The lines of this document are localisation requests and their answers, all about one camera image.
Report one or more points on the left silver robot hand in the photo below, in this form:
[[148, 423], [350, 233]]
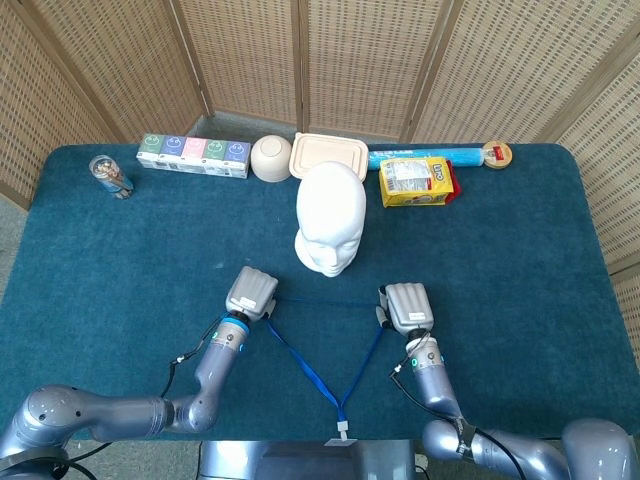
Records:
[[250, 292]]

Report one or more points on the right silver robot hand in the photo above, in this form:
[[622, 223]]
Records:
[[407, 307]]

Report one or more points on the white plastic ID badge card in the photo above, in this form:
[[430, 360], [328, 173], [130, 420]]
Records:
[[341, 442]]

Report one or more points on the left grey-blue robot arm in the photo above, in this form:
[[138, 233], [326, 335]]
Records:
[[215, 370]]

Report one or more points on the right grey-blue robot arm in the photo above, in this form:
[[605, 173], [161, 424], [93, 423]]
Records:
[[435, 385]]

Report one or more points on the teal table cloth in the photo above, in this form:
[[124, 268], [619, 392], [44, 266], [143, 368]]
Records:
[[150, 250]]

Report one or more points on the white foam mannequin head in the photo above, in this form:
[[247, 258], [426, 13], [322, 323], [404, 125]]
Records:
[[330, 210]]

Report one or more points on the yellow snack bag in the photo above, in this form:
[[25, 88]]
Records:
[[410, 182]]

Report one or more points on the red snack packet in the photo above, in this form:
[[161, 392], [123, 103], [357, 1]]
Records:
[[456, 187]]

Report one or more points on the beige upturned bowl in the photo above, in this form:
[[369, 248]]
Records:
[[270, 157]]

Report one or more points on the pastel tissue multipack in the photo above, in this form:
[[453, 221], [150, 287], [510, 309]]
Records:
[[195, 150]]

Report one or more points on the beige lidded food container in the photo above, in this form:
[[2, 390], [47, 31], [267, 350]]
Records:
[[325, 152]]

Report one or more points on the light blue roll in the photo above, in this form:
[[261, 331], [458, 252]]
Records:
[[450, 152]]

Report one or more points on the grey robot torso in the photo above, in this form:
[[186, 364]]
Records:
[[300, 460]]

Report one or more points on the round tin with red label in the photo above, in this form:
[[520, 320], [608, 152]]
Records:
[[497, 155]]

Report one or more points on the clear jar of sticks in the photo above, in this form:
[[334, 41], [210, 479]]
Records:
[[112, 180]]

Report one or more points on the woven folding screen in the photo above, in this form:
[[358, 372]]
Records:
[[240, 60]]

